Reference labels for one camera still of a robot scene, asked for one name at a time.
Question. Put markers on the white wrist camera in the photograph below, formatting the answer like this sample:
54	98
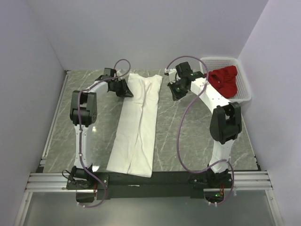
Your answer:
171	73
119	72

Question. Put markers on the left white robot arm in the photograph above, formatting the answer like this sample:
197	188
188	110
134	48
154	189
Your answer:
83	114

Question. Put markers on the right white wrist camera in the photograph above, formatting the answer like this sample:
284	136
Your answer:
171	73

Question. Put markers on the white plastic basket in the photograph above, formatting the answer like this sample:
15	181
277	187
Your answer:
217	62

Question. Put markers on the white t shirt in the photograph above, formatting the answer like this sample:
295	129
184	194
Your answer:
133	147

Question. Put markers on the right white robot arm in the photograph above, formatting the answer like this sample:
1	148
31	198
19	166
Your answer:
226	121

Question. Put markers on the black base beam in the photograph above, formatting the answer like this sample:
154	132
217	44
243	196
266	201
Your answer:
108	185

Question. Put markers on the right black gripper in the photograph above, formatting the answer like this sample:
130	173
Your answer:
175	96

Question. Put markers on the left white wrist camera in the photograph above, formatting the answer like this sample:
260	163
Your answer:
119	72

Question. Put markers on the red t shirt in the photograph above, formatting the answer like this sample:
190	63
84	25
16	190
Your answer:
224	81

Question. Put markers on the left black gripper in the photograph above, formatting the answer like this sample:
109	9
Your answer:
125	91

